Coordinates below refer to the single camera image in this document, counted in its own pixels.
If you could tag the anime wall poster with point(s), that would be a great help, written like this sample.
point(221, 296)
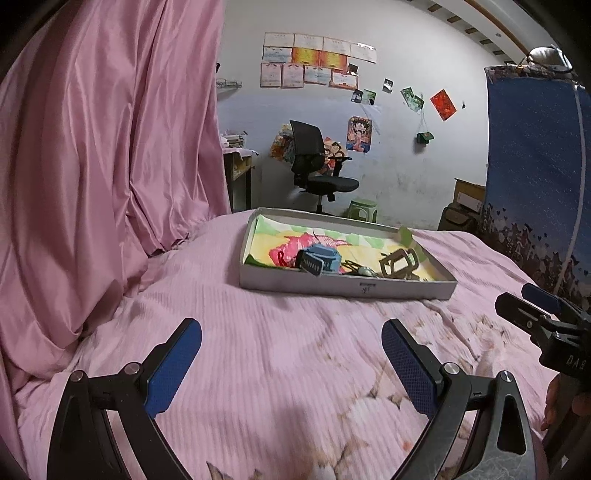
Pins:
point(359, 134)

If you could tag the group of wall certificates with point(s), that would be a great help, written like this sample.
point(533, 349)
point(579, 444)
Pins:
point(314, 60)

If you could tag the person's right hand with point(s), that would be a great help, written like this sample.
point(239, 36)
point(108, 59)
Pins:
point(551, 401)

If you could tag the colourful floral wall poster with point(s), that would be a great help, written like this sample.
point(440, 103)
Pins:
point(281, 143)

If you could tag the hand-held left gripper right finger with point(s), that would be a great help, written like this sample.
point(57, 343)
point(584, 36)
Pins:
point(408, 369)

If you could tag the colourful paper box lining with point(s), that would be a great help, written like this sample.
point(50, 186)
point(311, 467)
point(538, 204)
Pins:
point(277, 235)

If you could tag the beige hair claw clip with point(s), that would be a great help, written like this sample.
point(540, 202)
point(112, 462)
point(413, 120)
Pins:
point(401, 265)

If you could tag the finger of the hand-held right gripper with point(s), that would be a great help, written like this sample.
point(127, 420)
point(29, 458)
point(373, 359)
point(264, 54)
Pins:
point(542, 297)
point(519, 311)

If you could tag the cartoon faces wall poster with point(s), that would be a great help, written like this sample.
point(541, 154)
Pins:
point(333, 150)

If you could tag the white cardboard box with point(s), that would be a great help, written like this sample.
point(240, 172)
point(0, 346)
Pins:
point(323, 287)

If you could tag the green plastic stool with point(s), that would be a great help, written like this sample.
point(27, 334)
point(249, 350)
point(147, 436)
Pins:
point(361, 207)

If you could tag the wooden desk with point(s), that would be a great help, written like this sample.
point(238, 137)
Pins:
point(238, 180)

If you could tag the green wall photos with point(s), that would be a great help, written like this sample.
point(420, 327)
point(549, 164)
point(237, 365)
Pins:
point(412, 98)

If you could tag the small wall photo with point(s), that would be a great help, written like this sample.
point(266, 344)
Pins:
point(388, 86)

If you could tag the dark wall photos pair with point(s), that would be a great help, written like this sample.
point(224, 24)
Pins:
point(364, 97)

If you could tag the green hanging holder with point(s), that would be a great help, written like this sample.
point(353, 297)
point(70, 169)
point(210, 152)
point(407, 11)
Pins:
point(425, 137)

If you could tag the black office chair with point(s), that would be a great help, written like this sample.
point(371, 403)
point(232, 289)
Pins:
point(307, 145)

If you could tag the pink bed sheet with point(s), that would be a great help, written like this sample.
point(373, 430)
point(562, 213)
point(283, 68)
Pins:
point(277, 369)

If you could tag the red wall card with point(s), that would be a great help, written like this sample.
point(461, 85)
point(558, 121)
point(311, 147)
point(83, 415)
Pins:
point(443, 105)

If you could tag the brown cardboard box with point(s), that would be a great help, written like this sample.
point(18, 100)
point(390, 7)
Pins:
point(468, 196)

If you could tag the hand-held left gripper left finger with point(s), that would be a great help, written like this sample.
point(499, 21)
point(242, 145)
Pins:
point(173, 369)

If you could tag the dark bag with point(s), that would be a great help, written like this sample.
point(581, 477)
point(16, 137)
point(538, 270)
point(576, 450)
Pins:
point(457, 220)

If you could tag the pink satin curtain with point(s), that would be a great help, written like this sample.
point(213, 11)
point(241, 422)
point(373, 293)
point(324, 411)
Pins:
point(101, 161)

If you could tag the blue printed curtain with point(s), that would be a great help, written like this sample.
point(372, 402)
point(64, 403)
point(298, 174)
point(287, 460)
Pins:
point(531, 161)

